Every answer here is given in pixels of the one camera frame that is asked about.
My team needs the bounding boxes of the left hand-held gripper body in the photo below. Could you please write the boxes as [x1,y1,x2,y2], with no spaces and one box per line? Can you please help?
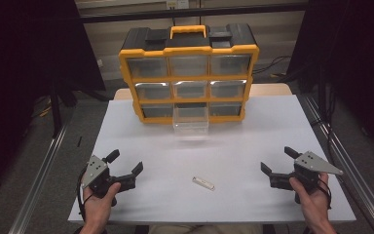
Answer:
[81,155,137,199]

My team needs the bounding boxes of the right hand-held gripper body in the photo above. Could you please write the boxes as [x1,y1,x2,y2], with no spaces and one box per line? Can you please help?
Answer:
[269,150,345,193]

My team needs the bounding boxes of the small white stick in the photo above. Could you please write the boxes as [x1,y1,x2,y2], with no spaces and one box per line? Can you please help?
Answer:
[192,175,216,192]

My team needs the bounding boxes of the clear plastic drawer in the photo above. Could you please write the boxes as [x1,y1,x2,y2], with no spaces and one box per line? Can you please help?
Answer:
[172,102,210,135]

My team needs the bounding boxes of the person's left hand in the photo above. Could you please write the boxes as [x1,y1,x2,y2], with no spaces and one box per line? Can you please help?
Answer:
[83,182,122,226]

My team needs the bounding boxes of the person's right hand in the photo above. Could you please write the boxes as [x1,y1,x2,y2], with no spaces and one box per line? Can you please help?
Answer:
[288,174,331,225]

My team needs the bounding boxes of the black stand leg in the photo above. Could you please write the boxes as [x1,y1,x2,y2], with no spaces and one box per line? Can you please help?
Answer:
[49,81,63,138]

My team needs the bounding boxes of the set of closed clear drawers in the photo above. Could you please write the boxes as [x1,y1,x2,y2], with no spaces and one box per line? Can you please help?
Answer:
[126,54,252,119]

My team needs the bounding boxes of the black curtain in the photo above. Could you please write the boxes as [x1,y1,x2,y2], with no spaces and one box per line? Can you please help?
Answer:
[286,0,374,160]
[0,0,107,196]

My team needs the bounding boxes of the yellow black drawer organizer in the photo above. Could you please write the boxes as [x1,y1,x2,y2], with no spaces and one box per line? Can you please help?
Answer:
[118,22,261,125]

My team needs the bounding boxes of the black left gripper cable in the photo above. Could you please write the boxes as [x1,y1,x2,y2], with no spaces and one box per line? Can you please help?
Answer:
[76,167,90,222]

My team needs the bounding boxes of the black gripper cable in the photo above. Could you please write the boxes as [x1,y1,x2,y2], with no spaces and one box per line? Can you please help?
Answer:
[318,177,333,210]
[76,167,90,222]

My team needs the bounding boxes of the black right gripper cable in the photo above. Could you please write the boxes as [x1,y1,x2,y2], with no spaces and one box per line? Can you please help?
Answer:
[318,177,333,210]

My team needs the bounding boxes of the aluminium floor rail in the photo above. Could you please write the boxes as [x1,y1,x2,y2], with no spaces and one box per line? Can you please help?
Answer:
[300,94,374,234]
[9,125,70,234]

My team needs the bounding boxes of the yellow floor cable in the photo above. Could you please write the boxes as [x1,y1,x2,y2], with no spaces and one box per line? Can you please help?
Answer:
[38,98,54,119]

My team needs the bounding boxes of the black floor cables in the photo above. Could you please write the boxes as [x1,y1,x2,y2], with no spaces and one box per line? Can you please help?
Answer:
[252,55,294,80]

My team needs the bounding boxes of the black horizontal frame bar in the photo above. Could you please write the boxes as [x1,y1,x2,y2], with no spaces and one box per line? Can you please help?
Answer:
[77,2,310,24]

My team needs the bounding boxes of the white wall socket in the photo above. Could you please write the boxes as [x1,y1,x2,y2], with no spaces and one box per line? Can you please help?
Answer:
[166,0,190,10]

